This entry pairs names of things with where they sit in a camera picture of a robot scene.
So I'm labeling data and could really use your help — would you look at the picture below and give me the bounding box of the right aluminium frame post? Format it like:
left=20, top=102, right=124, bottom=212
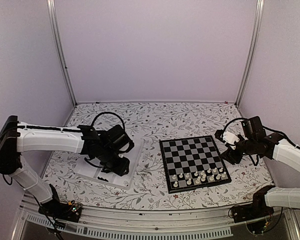
left=235, top=0, right=265, bottom=108

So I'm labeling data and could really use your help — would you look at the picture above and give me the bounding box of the clear plastic piece tray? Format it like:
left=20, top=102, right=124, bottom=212
left=73, top=138, right=144, bottom=190

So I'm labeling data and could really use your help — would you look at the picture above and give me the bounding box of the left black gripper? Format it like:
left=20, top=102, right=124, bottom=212
left=98, top=147, right=130, bottom=177

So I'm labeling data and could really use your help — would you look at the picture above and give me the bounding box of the front aluminium rail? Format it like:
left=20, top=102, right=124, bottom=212
left=12, top=194, right=300, bottom=240

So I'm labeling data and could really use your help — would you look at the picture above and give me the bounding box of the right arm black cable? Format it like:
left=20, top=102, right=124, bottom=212
left=222, top=117, right=249, bottom=136

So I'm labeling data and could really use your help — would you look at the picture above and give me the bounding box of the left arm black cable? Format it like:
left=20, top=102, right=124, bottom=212
left=91, top=111, right=125, bottom=133

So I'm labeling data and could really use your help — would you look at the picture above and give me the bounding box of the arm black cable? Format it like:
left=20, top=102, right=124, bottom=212
left=222, top=117, right=249, bottom=136
left=91, top=111, right=125, bottom=133

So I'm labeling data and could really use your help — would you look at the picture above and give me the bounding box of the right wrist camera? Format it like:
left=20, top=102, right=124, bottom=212
left=214, top=129, right=240, bottom=146

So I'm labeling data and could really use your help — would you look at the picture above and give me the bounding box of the white bishop piece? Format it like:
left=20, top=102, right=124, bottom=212
left=195, top=176, right=201, bottom=185

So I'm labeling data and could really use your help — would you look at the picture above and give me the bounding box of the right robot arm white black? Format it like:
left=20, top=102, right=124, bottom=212
left=215, top=116, right=300, bottom=218

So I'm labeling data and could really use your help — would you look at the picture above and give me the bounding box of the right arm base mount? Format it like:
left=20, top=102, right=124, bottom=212
left=228, top=200, right=274, bottom=235

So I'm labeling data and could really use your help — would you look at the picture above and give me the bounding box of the black grey chessboard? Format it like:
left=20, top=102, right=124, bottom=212
left=159, top=135, right=232, bottom=194

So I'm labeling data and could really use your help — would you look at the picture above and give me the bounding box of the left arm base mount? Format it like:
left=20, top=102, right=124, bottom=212
left=38, top=199, right=82, bottom=223

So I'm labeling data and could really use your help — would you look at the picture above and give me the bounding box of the aluminium frame post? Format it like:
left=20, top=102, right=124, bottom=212
left=46, top=0, right=77, bottom=107
left=235, top=0, right=265, bottom=108

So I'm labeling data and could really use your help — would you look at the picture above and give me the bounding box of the left aluminium frame post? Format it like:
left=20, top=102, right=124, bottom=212
left=46, top=0, right=77, bottom=107

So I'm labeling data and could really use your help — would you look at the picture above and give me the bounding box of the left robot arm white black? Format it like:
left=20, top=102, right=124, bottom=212
left=0, top=115, right=134, bottom=217

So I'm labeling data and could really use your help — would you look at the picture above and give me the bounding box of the pile of black chess pieces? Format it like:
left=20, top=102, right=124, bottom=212
left=97, top=176, right=109, bottom=182

